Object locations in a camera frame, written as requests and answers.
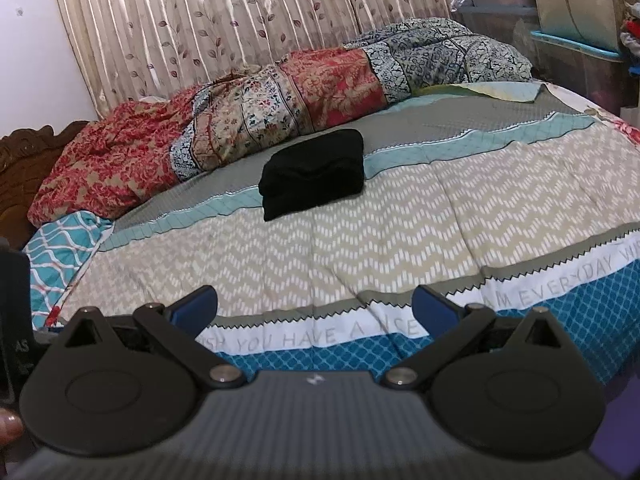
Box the black pants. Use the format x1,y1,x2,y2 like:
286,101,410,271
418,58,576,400
258,129,364,221

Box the person's left hand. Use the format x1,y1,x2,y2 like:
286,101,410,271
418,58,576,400
0,408,24,448

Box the teal wave pattern pillow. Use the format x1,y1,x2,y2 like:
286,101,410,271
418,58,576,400
23,210,113,330

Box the zigzag patterned bedspread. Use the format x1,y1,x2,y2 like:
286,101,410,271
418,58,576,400
54,82,639,382

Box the red floral patchwork quilt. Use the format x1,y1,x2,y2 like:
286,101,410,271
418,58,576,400
27,18,533,226

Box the carved wooden headboard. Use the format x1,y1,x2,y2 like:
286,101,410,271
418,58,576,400
0,120,88,249

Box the rose floral bed sheet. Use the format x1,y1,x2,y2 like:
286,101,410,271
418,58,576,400
544,82,640,146

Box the clear bin with teal lid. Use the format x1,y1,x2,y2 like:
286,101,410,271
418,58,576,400
530,30,639,115

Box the leaf print beige curtain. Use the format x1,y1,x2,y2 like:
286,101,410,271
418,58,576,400
56,0,468,116

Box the beige folded fabric bag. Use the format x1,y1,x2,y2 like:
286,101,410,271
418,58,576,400
536,0,618,51

